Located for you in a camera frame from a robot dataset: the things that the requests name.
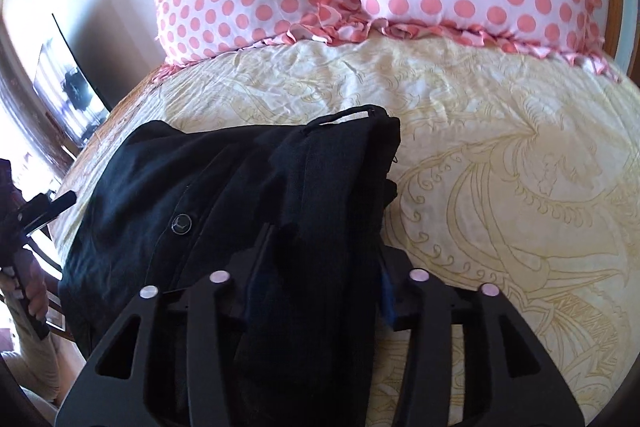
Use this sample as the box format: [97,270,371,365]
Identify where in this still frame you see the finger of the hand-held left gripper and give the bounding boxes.
[19,191,79,236]

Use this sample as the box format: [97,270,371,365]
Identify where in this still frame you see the black pants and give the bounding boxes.
[57,104,402,427]

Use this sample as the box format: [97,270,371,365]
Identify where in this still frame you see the person's left hand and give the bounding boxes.
[6,251,50,333]

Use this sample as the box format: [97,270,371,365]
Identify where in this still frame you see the bed with cream patterned bedspread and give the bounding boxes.
[50,29,640,427]

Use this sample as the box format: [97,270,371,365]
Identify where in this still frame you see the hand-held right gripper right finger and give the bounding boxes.
[379,246,584,427]

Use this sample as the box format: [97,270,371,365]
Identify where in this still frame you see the black framed wall screen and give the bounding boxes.
[34,12,112,144]

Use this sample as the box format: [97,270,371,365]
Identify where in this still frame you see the person's left forearm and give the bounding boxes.
[0,314,70,414]

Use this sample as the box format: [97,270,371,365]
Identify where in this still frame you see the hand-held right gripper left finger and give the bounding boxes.
[55,223,282,427]

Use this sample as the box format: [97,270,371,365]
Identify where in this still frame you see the wooden headboard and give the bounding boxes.
[602,0,628,80]

